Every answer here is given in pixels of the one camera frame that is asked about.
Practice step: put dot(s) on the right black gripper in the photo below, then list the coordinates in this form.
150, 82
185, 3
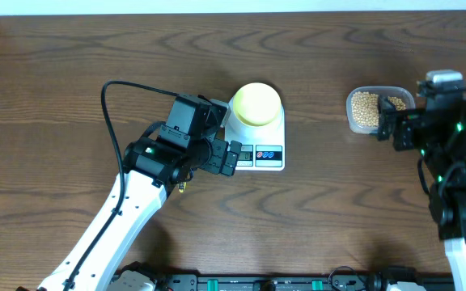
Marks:
405, 122

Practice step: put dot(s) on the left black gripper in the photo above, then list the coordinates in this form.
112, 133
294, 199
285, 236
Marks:
214, 162

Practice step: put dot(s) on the yellow measuring scoop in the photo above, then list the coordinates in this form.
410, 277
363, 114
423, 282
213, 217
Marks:
181, 187

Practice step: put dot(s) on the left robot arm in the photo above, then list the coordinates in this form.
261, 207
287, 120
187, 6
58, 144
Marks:
131, 203

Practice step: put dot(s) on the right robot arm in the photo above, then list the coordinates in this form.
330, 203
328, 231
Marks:
447, 204

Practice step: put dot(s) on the white digital kitchen scale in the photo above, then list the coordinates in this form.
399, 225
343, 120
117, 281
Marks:
263, 147

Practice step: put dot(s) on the yellow bowl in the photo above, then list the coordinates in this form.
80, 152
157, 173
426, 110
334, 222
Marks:
256, 104

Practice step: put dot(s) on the pile of soybeans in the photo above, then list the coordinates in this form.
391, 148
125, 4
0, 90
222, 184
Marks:
365, 109

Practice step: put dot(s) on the clear plastic container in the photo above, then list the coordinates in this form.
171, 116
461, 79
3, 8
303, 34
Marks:
399, 97

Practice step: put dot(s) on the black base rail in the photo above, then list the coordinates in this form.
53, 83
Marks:
137, 277

